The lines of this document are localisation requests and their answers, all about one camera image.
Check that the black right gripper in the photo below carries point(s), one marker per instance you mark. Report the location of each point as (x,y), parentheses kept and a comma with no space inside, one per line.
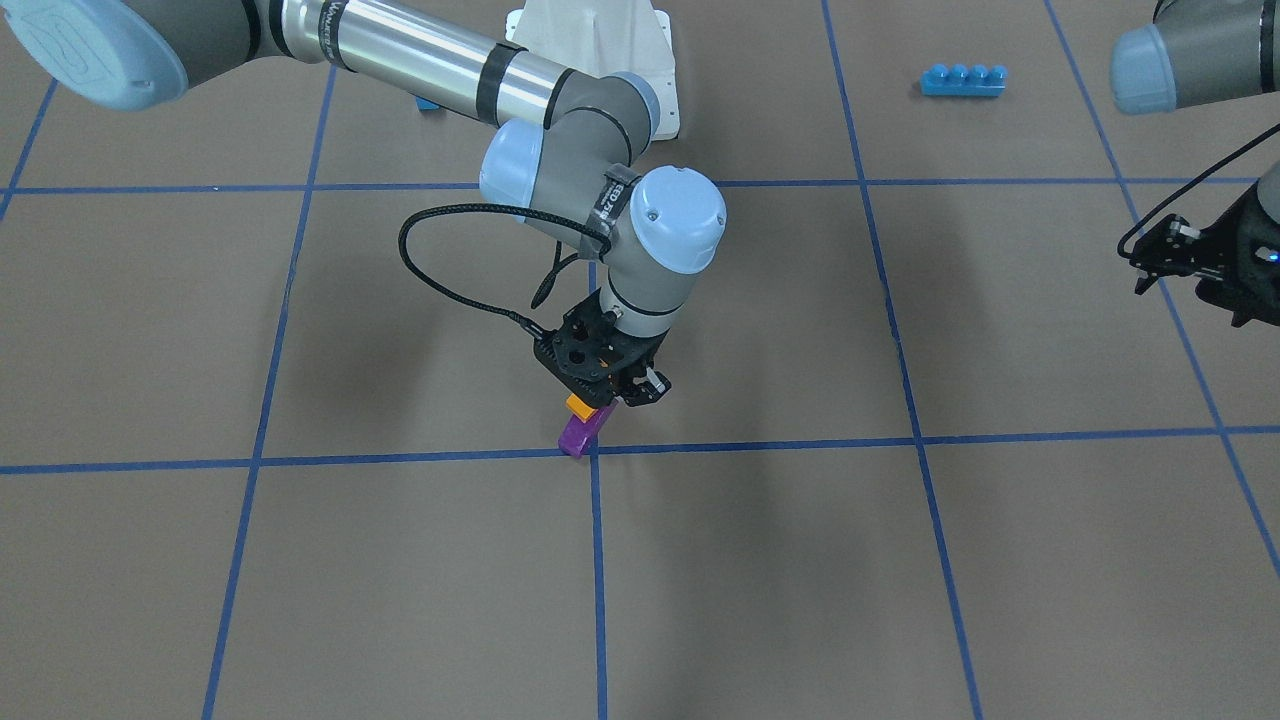
(641,384)

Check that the blue studded toy brick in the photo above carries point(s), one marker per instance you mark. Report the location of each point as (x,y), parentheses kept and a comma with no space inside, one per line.
(959,80)

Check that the orange trapezoid block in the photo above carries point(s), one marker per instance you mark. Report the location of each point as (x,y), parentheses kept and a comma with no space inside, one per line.
(580,408)

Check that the purple trapezoid block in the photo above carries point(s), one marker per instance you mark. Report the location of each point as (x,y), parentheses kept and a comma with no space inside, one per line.
(579,434)

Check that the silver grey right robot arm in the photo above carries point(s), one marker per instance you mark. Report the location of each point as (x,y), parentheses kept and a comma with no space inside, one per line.
(562,157)

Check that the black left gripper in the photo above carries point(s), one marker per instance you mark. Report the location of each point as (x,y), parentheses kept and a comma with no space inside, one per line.
(1249,232)

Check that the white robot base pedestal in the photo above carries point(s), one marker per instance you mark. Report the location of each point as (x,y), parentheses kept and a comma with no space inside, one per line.
(604,38)

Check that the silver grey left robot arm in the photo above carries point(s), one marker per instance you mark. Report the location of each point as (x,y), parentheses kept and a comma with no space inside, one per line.
(1193,53)

